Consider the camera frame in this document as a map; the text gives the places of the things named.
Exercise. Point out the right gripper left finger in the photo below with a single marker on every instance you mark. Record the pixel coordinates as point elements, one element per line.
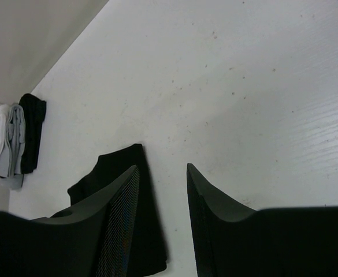
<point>92,237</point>

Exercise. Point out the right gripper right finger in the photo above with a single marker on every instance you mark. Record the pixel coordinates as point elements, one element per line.
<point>211,213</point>

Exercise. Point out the black tank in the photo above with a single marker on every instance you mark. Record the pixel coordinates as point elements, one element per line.
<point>148,254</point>
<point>34,114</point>

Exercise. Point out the folded black tank top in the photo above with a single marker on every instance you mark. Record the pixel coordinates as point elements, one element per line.
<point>34,114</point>

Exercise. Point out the folded grey tank top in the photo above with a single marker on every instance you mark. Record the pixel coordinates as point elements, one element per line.
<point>13,148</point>

